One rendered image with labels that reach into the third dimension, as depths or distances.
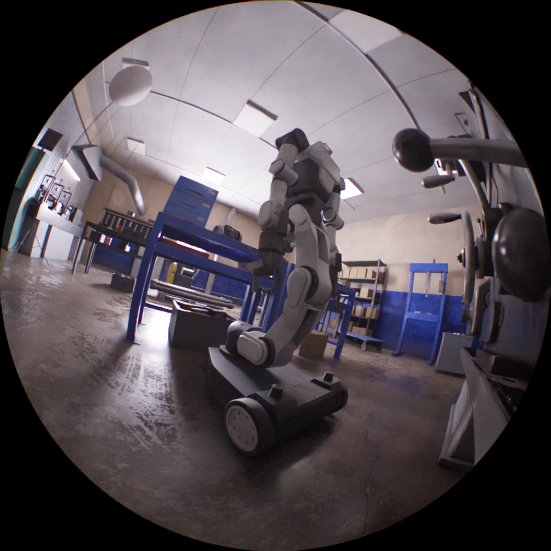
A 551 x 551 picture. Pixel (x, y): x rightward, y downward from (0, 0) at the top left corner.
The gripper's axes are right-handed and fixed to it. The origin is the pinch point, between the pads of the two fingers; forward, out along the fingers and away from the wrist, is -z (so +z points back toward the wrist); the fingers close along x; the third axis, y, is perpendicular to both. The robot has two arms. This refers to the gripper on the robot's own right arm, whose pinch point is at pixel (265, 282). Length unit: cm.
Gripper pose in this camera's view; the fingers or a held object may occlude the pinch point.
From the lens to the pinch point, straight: 63.5
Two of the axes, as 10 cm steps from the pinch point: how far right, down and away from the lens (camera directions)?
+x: 7.2, -1.2, -6.9
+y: 6.9, 2.7, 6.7
